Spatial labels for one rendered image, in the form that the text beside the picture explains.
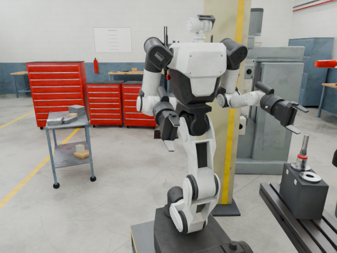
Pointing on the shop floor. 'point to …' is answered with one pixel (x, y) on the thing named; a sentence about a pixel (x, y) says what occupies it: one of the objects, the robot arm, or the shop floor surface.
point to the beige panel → (224, 9)
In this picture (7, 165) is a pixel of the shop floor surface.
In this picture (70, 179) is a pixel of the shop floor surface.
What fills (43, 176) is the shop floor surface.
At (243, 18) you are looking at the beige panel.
